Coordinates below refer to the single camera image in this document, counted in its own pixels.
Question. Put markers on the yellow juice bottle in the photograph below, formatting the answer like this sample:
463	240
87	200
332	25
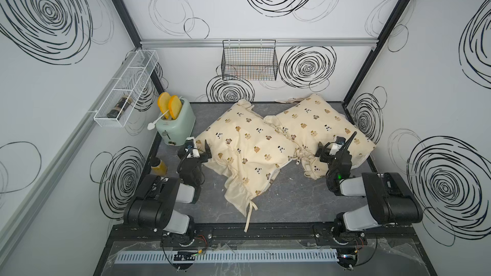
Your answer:
158	167

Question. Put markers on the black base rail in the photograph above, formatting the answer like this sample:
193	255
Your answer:
210	234

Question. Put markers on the black wire wall basket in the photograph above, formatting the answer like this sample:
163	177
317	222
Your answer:
251	60

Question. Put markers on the yellow toast slice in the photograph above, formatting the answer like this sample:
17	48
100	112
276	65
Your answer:
174	106
162	102

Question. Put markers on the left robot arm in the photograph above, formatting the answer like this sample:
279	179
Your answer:
153	203

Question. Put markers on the mint green toaster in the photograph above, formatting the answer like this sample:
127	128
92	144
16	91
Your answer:
175	132

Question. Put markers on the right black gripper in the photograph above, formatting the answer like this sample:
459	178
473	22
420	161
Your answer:
343	155

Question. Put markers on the white wire wall shelf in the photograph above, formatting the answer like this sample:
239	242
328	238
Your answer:
133	81

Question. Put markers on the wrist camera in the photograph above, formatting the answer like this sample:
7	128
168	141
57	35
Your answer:
337	145
191	148

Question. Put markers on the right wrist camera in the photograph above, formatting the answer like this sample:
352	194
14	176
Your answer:
337	145

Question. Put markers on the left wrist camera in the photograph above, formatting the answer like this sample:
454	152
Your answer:
191	148

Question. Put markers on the left yellow toast slice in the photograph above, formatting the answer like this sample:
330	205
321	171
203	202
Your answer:
162	102

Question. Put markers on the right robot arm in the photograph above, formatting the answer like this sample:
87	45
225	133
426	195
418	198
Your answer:
389	199

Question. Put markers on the right yellow toast slice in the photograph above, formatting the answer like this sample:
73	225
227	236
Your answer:
174	106

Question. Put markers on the white slotted cable duct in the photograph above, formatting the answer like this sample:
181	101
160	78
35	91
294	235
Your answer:
228	256

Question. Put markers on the cream bear-print pillow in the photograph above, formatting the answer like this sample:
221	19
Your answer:
249	152
313	121

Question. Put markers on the dark bottle in shelf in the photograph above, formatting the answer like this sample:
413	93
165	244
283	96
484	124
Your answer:
119	108

